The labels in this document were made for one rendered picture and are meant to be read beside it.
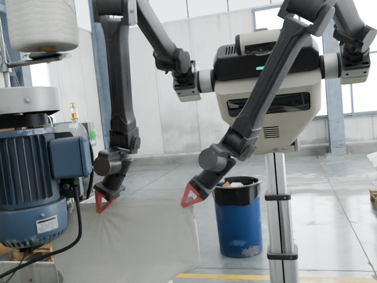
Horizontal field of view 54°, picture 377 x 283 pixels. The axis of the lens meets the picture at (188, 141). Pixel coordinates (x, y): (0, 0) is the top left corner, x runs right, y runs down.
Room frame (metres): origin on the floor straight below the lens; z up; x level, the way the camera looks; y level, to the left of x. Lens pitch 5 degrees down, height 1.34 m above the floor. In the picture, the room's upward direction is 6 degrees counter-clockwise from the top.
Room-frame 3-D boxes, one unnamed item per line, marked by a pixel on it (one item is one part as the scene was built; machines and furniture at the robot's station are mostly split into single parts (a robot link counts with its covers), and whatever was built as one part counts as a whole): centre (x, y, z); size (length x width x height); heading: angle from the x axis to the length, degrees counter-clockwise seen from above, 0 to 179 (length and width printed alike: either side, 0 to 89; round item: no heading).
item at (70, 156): (0.83, 0.27, 1.25); 0.10 x 0.08 x 0.12; 9
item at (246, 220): (3.32, -0.39, 0.32); 0.51 x 0.48 x 0.65; 164
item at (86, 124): (1.35, 0.38, 1.28); 0.08 x 0.05 x 0.09; 74
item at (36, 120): (0.81, 0.37, 1.35); 0.12 x 0.12 x 0.04
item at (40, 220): (0.81, 0.37, 1.21); 0.15 x 0.15 x 0.25
